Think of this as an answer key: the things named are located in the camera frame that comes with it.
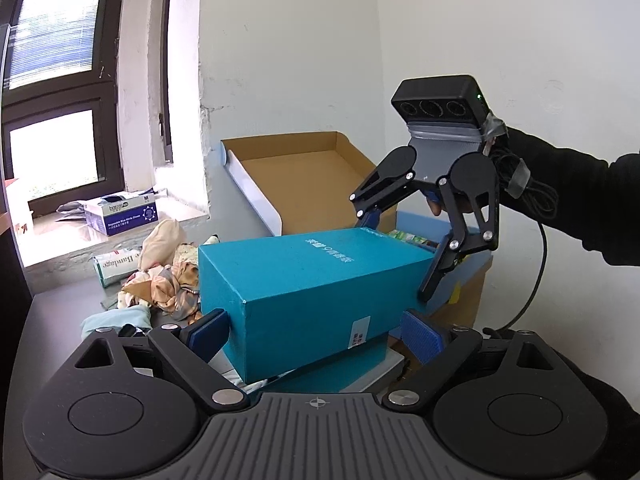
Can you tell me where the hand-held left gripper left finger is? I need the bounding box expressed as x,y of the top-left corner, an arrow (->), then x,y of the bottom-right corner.
75,308 -> 251,417

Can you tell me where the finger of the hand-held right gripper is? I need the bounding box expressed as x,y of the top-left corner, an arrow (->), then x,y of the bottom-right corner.
417,176 -> 501,304
349,160 -> 417,231

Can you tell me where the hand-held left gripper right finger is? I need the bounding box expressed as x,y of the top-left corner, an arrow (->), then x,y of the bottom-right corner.
381,309 -> 563,413

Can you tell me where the tall teal cardboard box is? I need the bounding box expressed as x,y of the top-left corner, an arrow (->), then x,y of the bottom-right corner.
198,227 -> 436,384

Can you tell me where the person's right forearm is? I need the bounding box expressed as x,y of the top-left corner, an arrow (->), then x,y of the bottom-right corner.
492,126 -> 640,267

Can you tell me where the grey desktop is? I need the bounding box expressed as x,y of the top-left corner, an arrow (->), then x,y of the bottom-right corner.
10,255 -> 241,411

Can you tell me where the person's right hand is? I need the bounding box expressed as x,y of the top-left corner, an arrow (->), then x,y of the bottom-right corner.
425,192 -> 473,217

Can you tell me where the blue-rimmed cardboard box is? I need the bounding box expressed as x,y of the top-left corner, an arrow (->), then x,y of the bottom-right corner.
389,209 -> 494,332

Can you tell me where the green packet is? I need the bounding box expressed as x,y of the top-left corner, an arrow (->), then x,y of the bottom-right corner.
388,229 -> 439,252

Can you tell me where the plaid patterned cloth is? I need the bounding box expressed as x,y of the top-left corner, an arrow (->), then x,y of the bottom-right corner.
117,242 -> 204,322

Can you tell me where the flat teal box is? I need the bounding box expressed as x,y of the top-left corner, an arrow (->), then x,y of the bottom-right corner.
257,337 -> 394,395

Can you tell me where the open brown cardboard box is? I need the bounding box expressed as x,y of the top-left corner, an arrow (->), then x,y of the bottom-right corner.
220,131 -> 401,239

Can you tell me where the light blue cloth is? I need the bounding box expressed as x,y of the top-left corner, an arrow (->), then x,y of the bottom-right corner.
81,306 -> 153,342

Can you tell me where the beige cloth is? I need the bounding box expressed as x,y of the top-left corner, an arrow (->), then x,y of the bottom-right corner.
138,218 -> 189,270

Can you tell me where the white and green bandage box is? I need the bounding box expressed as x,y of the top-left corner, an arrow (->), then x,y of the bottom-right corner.
93,247 -> 144,289

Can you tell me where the blue and white glove box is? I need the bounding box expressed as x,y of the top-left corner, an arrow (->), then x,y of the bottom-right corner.
82,190 -> 160,237

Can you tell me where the grey crumpled bag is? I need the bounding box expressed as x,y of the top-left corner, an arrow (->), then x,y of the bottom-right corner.
54,200 -> 87,222

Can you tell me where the dark framed window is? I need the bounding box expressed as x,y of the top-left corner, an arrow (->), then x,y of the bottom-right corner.
0,0 -> 177,217

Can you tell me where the black cable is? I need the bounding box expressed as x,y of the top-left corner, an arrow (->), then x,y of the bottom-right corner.
482,142 -> 560,343

